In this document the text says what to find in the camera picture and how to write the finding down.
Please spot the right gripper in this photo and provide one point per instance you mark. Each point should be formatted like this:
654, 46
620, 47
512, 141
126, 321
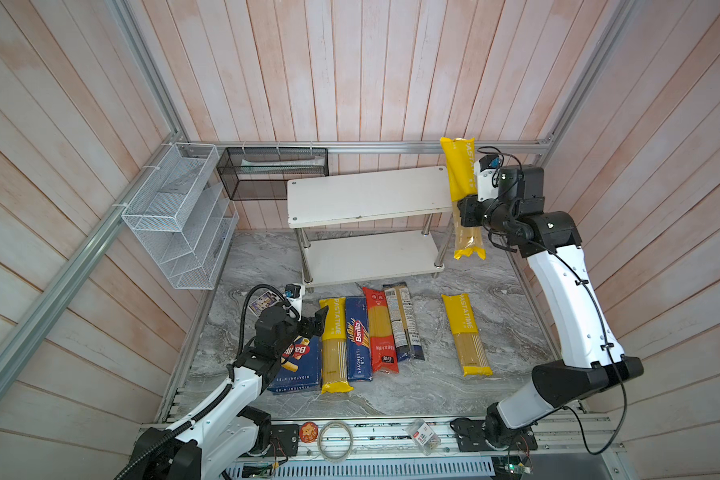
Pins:
469, 204

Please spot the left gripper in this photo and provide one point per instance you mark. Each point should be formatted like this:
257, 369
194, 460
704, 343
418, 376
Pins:
308, 331

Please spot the yellow pastatime spaghetti bag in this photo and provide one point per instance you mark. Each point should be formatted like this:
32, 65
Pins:
459, 154
334, 348
466, 335

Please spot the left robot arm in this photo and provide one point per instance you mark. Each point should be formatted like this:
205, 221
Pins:
224, 426

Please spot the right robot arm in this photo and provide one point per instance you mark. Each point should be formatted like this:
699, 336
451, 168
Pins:
508, 202

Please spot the white two-tier shelf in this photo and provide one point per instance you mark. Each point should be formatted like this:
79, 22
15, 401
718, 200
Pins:
333, 201

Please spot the blue Barilla rigatoni box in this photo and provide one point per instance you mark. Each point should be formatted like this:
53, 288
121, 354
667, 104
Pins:
298, 371

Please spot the small card on floor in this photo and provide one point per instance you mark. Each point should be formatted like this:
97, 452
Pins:
262, 301

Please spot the blue Barilla spaghetti box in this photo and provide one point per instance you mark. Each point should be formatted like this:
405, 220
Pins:
358, 340

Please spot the red spaghetti bag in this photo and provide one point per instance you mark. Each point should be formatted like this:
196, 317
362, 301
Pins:
383, 349

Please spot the clear blue spaghetti bag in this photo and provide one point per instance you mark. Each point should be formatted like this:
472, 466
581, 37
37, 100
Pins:
406, 336

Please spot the red round sticker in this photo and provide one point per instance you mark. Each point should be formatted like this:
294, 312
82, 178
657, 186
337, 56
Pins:
309, 432

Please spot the small clear plastic box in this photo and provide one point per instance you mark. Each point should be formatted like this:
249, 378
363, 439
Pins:
423, 435

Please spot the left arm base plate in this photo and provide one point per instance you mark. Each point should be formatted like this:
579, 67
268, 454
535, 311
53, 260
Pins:
283, 443

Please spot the black wire mesh basket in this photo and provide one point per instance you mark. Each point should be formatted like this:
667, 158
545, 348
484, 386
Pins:
262, 173

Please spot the white wire mesh organizer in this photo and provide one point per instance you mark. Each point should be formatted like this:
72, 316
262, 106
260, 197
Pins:
181, 219

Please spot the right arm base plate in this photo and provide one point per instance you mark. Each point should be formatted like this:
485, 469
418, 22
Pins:
488, 435

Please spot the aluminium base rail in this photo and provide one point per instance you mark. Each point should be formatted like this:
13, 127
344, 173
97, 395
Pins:
386, 437

